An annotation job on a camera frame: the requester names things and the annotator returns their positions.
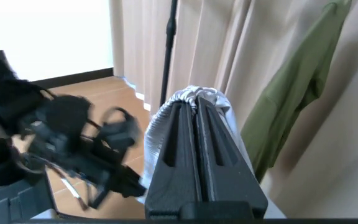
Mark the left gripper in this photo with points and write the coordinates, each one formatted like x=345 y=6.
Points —
x=101 y=171

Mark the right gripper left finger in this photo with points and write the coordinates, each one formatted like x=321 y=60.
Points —
x=172 y=186

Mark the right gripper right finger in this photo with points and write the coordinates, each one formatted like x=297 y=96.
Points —
x=238 y=186

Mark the pale grey shorts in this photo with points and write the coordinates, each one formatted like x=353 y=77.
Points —
x=154 y=137

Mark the green long-sleeved shirt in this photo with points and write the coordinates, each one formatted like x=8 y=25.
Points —
x=291 y=93

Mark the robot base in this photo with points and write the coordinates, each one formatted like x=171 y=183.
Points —
x=11 y=199

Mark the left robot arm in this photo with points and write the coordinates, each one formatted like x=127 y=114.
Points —
x=57 y=115

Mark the black clothes rack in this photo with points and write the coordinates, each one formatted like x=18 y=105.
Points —
x=169 y=46

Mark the beige curtain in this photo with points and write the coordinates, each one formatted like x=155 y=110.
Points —
x=228 y=46

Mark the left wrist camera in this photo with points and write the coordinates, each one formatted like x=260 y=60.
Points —
x=120 y=133

